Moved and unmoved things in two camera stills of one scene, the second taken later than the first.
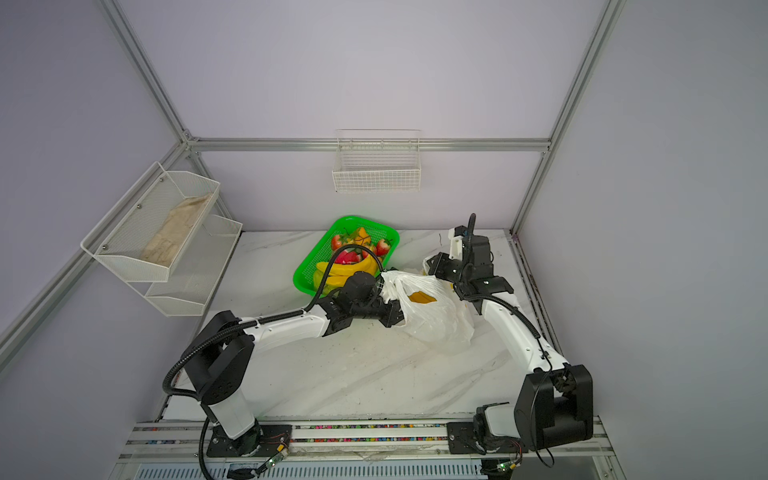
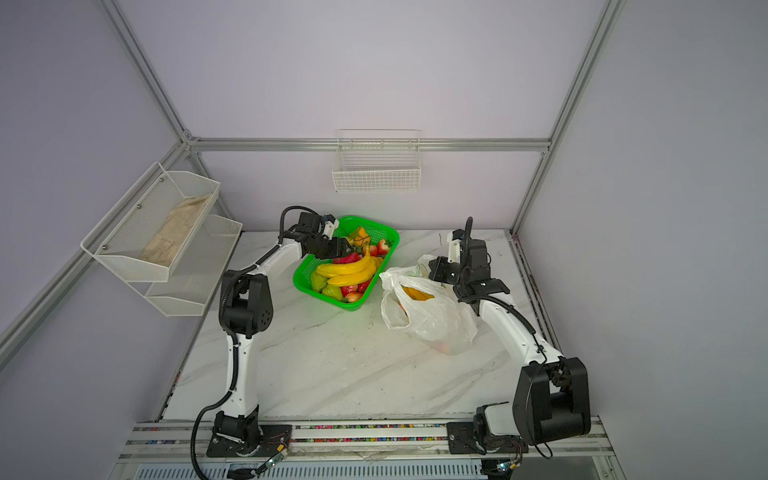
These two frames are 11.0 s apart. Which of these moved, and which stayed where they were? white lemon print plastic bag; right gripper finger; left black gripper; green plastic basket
Moved: left black gripper
Stayed: right gripper finger; white lemon print plastic bag; green plastic basket
